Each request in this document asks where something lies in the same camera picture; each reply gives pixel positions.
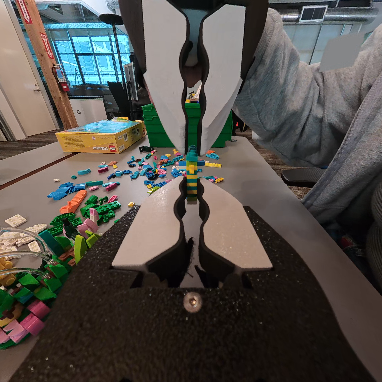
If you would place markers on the large window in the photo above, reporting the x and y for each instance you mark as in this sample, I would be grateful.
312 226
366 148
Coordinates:
89 59

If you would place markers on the duct vent grille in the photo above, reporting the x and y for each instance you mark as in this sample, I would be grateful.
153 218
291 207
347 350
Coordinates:
312 13

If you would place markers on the wooden post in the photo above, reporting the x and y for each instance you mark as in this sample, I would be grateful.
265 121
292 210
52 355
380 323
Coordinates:
56 98

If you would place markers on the silver air duct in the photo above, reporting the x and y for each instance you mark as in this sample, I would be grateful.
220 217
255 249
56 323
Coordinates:
343 13

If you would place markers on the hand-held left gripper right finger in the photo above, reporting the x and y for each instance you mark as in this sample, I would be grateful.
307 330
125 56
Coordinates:
232 232

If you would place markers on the red and white sign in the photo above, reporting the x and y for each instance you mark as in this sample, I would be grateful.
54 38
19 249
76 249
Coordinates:
25 12
47 46

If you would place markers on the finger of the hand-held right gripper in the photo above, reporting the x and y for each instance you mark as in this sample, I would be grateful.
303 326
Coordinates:
164 59
226 59

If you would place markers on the person's grey hoodie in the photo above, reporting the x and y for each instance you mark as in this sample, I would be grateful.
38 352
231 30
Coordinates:
352 179

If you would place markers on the scattered loose toy bricks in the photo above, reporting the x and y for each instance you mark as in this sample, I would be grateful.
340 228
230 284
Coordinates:
59 194

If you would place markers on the orange long brick piece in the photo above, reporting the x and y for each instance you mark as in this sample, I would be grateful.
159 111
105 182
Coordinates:
74 201

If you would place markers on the person's right forearm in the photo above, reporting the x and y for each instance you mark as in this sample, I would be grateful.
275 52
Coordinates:
298 104

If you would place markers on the striped toy brick tower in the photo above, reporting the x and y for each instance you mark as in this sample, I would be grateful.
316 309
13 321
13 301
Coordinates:
192 185

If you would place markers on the white door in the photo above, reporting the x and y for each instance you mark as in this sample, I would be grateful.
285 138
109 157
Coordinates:
24 89

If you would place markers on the green plastic storage bin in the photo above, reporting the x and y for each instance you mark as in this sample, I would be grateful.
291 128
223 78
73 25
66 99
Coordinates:
152 131

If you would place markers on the black floor lamp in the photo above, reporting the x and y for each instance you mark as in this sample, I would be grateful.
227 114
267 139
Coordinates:
110 18

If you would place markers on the yellow toy box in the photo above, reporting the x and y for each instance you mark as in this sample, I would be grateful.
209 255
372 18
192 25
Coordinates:
89 140

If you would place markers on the white recycling cabinet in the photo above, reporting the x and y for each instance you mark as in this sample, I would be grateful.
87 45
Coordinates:
86 112

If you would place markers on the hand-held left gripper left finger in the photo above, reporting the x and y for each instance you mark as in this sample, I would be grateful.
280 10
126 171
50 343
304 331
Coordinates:
149 232

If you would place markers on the person's right hand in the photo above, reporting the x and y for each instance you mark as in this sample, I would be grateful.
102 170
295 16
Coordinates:
192 76

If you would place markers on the small black bracket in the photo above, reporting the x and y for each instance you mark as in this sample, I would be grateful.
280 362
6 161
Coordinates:
146 149

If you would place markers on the pile of white plates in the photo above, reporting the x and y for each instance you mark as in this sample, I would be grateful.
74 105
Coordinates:
15 220

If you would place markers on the green brick tree model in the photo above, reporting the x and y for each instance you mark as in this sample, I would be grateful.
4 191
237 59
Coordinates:
35 280

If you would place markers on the red fire extinguisher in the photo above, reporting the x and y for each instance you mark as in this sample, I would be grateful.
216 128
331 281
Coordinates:
62 80

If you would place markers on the teal toy brick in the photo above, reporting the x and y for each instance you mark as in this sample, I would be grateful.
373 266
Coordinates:
192 152

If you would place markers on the black mesh chair armrest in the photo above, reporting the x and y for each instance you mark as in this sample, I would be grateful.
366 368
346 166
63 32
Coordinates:
301 177

